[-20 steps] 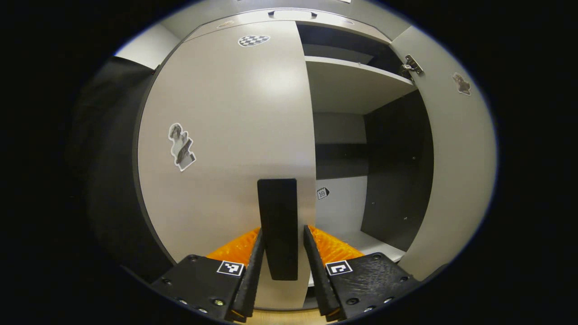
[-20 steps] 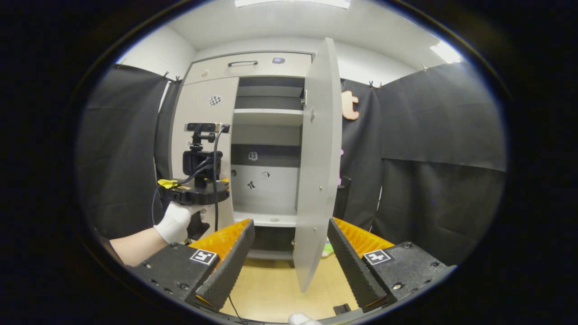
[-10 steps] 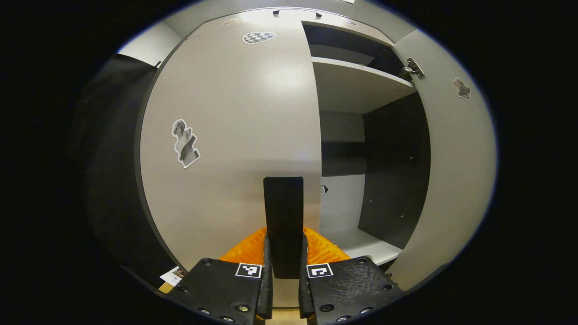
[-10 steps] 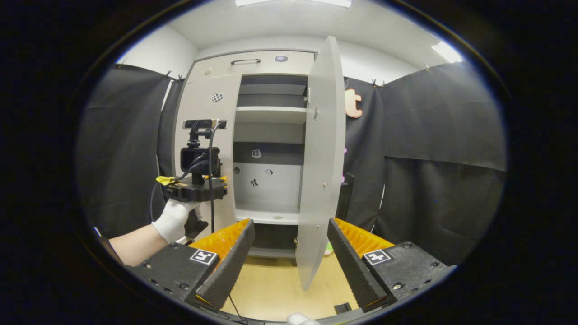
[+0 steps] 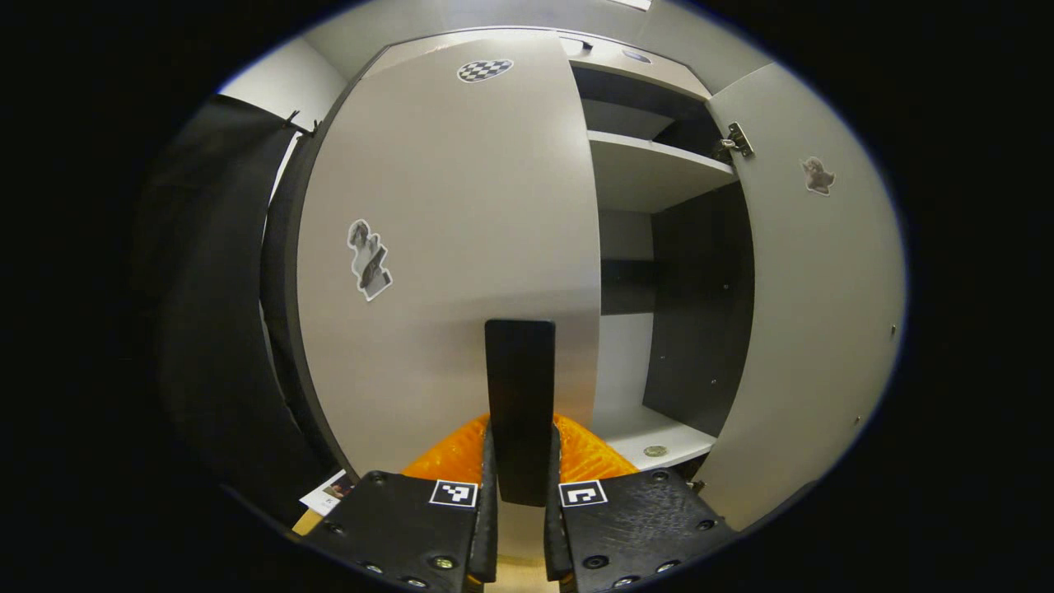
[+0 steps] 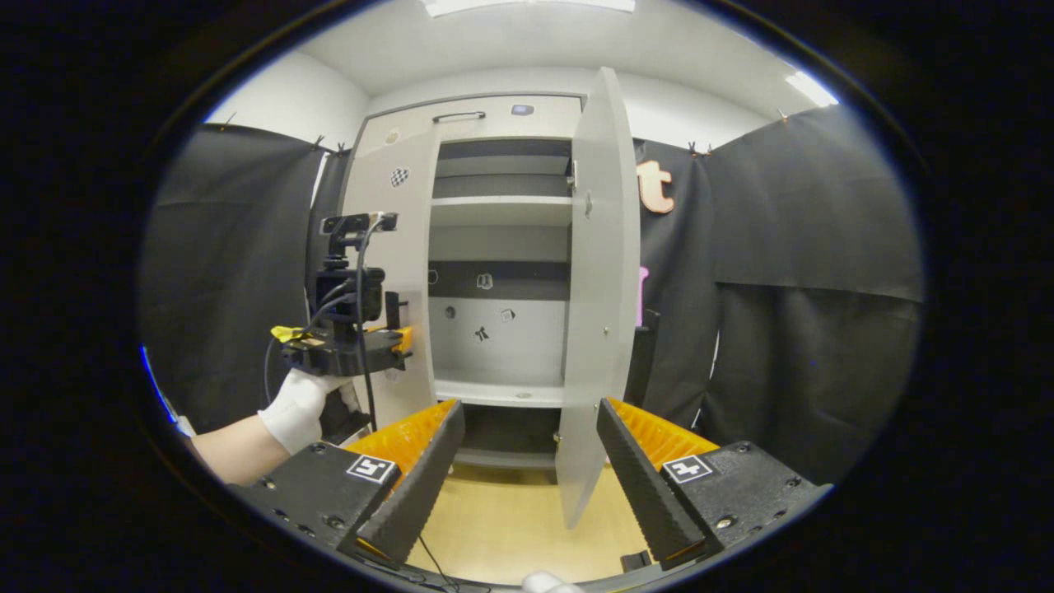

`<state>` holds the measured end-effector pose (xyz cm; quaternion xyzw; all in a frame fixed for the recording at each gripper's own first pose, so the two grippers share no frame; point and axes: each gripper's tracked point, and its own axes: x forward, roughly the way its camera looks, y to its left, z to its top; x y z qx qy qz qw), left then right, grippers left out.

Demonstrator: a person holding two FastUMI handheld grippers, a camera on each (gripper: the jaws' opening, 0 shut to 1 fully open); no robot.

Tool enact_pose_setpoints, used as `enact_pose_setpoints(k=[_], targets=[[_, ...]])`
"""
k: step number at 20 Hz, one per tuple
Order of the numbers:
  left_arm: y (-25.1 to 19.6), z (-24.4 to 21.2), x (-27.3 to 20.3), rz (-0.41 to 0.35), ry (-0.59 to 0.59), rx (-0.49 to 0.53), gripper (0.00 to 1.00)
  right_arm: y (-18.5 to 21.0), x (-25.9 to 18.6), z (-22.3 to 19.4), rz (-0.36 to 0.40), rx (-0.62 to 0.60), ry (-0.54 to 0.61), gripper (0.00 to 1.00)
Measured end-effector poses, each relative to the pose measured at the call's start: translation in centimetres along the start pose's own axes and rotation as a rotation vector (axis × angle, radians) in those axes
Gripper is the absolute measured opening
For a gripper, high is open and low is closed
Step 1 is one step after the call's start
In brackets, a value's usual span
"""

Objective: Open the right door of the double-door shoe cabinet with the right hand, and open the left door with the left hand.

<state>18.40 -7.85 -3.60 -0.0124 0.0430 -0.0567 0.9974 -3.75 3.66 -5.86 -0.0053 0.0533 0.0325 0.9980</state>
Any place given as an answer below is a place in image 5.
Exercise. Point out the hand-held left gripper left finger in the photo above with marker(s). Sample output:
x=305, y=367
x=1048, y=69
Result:
x=490, y=535

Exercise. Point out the beige shoe cabinet door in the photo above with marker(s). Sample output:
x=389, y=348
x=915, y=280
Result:
x=461, y=206
x=815, y=329

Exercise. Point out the beige double-door shoe cabinet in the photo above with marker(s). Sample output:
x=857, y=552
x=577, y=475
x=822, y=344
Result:
x=700, y=313

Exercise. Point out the black backdrop cloth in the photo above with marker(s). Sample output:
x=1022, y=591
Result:
x=206, y=329

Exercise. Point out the long ceiling light panel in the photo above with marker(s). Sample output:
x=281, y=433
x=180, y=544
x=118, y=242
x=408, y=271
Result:
x=630, y=4

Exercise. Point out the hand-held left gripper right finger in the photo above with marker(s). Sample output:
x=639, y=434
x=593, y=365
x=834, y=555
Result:
x=553, y=535

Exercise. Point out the printed paper sheet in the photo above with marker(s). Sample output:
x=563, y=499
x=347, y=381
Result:
x=325, y=497

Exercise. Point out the black clamp clip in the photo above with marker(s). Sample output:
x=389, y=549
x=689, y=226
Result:
x=311, y=128
x=290, y=120

